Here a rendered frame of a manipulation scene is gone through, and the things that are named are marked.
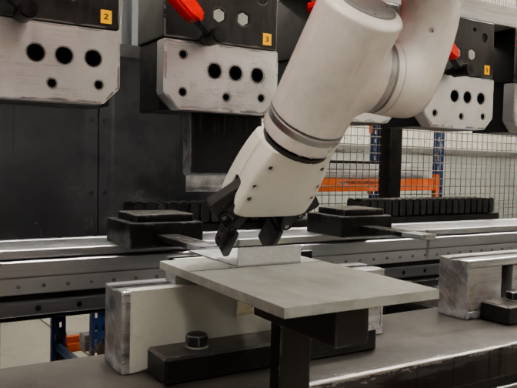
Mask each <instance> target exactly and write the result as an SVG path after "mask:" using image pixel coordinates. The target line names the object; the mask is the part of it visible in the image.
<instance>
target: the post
mask: <svg viewBox="0 0 517 388"><path fill-rule="evenodd" d="M380 128H382V129H380V136H381V137H380V143H379V145H380V146H379V153H381V154H379V161H381V162H380V163H379V169H380V170H379V178H380V179H379V189H378V194H379V195H378V198H392V197H395V198H398V197H400V190H401V167H402V129H392V128H385V123H384V124H383V125H380Z"/></svg>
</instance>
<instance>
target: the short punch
mask: <svg viewBox="0 0 517 388"><path fill-rule="evenodd" d="M259 126H262V117H251V116H239V115H216V114H204V113H191V112H190V113H184V133H183V174H184V175H186V180H185V191H186V192H218V191H219V190H220V189H222V184H223V182H224V180H225V177H226V176H227V174H228V171H229V170H230V168H231V166H232V163H233V162H234V161H235V158H236V156H237V155H238V153H239V151H240V150H241V148H242V147H243V145H244V144H245V142H246V141H247V139H248V138H249V136H250V135H251V134H252V133H253V132H254V131H255V130H256V128H257V127H259Z"/></svg>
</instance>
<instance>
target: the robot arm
mask: <svg viewBox="0 0 517 388"><path fill-rule="evenodd" d="M460 12H461V0H402V3H401V13H400V16H399V14H398V13H397V12H396V11H395V10H394V9H393V8H392V7H391V6H390V5H388V4H387V3H386V2H384V1H383V0H316V2H315V4H314V6H313V9H312V11H311V13H310V15H309V18H308V20H307V22H306V24H305V27H304V28H303V31H302V34H301V35H300V37H299V40H298V42H297V44H296V47H295V49H294V51H293V53H292V56H291V58H290V60H289V63H288V64H287V66H286V69H285V71H284V73H283V76H282V78H281V80H280V83H279V85H278V87H277V89H276V91H275V94H274V95H273V98H272V100H271V102H270V104H269V107H268V109H267V111H266V113H265V116H264V119H263V124H264V126H259V127H257V128H256V130H255V131H254V132H253V133H252V134H251V135H250V136H249V138H248V139H247V141H246V142H245V144H244V145H243V147H242V148H241V150H240V151H239V153H238V155H237V156H236V158H235V161H234V162H233V163H232V166H231V168H230V170H229V171H228V174H227V176H226V177H225V180H224V182H223V184H222V189H220V190H219V191H218V192H216V193H215V194H213V195H212V196H210V197H208V198H207V199H206V201H205V203H206V205H207V207H208V209H209V210H210V211H211V212H212V213H213V214H214V215H215V216H217V217H218V219H219V221H220V222H221V225H220V227H219V228H218V231H217V233H216V235H215V243H216V245H217V246H218V247H219V248H220V251H221V253H222V255H223V256H229V254H230V252H231V251H232V248H233V246H234V245H235V242H236V240H237V238H238V231H237V229H238V228H239V227H240V226H241V224H243V222H244V221H245V220H247V218H248V217H268V218H267V220H266V221H265V223H264V225H263V227H262V229H261V231H260V233H259V235H258V238H259V240H260V242H261V244H262V245H263V246H276V245H277V243H278V242H279V240H280V238H281V236H282V234H283V231H287V230H289V229H291V227H292V224H293V222H295V221H297V220H298V219H301V218H302V217H303V216H304V215H305V213H307V212H310V211H312V210H313V209H315V208H317V207H318V206H319V201H318V199H317V197H316V193H317V192H318V190H319V187H320V185H321V184H322V180H323V179H324V177H325V173H326V171H327V168H328V166H329V161H330V159H331V155H332V154H333V153H334V152H335V150H336V149H337V147H338V145H339V143H340V142H341V140H342V137H343V136H344V134H345V132H346V130H347V128H348V127H349V125H350V123H351V122H352V120H353V119H354V118H355V117H356V116H358V115H361V114H362V113H372V114H376V115H383V116H388V117H393V118H401V119H407V118H411V117H413V116H416V115H418V114H419V113H421V112H422V111H423V110H424V109H425V108H426V107H427V106H428V104H429V103H430V102H431V100H432V98H433V96H434V94H435V92H436V90H437V88H438V86H439V83H440V81H441V79H442V75H443V73H444V71H445V67H446V64H447V61H448V59H449V56H450V53H451V50H452V46H453V44H454V41H455V36H456V32H457V30H458V27H459V19H460ZM229 201H230V202H229ZM227 202H228V205H227V206H226V207H224V205H225V204H226V203H227ZM233 213H234V214H236V215H237V216H236V217H235V218H233V216H232V214H233Z"/></svg>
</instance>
